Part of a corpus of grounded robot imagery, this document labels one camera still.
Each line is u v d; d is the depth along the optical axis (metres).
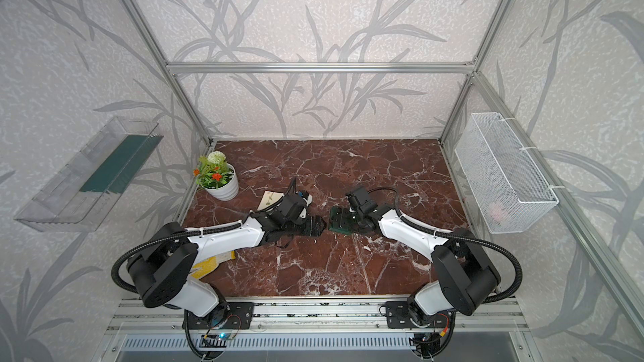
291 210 0.68
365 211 0.67
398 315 0.74
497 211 0.74
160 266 0.44
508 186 0.61
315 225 0.79
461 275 0.43
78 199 0.64
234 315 0.72
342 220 0.77
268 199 0.96
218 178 0.89
